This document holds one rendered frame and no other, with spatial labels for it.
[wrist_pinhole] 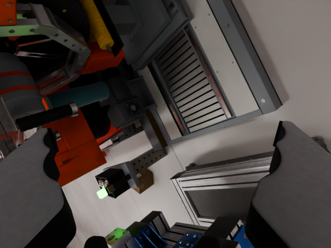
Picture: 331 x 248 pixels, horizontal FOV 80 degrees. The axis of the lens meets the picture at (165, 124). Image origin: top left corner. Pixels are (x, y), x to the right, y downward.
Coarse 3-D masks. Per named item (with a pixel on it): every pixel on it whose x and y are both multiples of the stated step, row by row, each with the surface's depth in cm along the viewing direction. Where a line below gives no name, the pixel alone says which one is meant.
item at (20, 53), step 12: (12, 36) 64; (36, 36) 71; (0, 48) 72; (12, 48) 72; (24, 48) 74; (36, 48) 78; (48, 48) 88; (60, 48) 84; (24, 60) 89; (36, 60) 90; (48, 60) 89; (60, 60) 87; (36, 72) 90
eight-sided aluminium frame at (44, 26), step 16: (32, 16) 51; (48, 16) 52; (0, 32) 47; (16, 32) 49; (32, 32) 52; (48, 32) 54; (64, 32) 58; (80, 48) 69; (80, 64) 81; (48, 80) 90; (64, 80) 88
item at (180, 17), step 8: (168, 0) 94; (176, 0) 90; (184, 0) 94; (168, 8) 91; (176, 8) 90; (184, 8) 92; (176, 16) 94; (184, 16) 90; (192, 16) 94; (168, 24) 99; (176, 24) 93; (184, 24) 96; (168, 32) 101; (176, 32) 101; (160, 40) 106; (168, 40) 106; (152, 48) 112; (160, 48) 111; (144, 56) 119; (152, 56) 117; (136, 64) 128; (144, 64) 125
